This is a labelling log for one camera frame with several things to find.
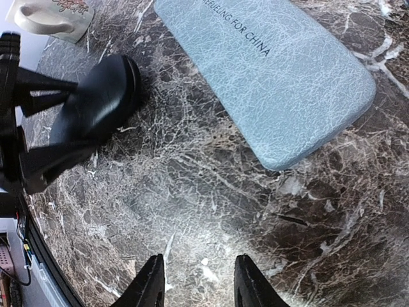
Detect cream paper cup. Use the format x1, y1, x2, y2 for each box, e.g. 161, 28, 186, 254
6, 0, 95, 44

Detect black front rail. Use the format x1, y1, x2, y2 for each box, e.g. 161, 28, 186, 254
17, 196, 84, 307

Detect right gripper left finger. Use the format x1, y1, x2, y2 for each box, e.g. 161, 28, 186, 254
111, 254, 165, 307

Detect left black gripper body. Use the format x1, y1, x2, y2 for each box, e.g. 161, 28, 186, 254
1, 31, 27, 195

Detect black glasses case cream lining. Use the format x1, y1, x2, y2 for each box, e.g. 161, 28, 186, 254
49, 54, 142, 145

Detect grey glasses case green lining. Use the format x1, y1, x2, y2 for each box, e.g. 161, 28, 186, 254
154, 1, 376, 171

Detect white slotted cable duct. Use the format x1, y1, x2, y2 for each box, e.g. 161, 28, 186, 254
22, 223, 70, 307

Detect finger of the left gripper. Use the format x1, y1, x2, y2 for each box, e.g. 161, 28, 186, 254
15, 67, 78, 117
20, 137, 98, 194

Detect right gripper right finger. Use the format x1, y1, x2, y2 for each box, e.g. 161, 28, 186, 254
234, 255, 289, 307

